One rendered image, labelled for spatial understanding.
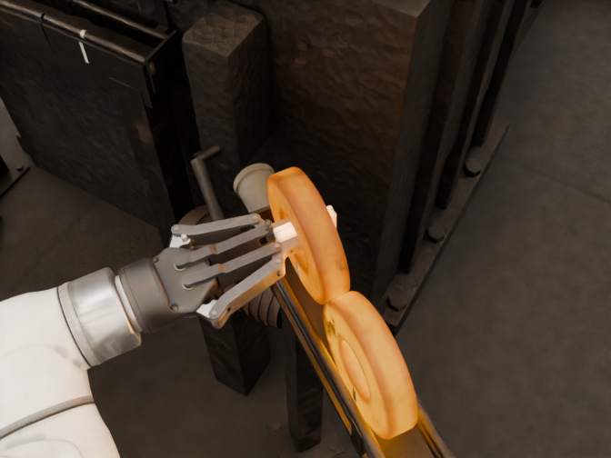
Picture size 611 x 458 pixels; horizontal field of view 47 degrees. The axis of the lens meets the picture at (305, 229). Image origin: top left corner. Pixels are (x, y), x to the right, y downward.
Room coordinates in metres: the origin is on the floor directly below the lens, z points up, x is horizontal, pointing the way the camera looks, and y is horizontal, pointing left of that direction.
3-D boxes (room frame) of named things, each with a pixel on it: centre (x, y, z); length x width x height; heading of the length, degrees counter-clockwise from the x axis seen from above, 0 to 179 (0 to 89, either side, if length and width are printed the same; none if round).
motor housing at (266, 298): (0.56, 0.10, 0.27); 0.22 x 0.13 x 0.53; 60
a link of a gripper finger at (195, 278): (0.38, 0.08, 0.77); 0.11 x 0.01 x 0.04; 114
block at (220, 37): (0.74, 0.11, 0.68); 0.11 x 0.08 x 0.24; 150
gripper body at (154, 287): (0.36, 0.14, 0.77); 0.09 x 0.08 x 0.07; 115
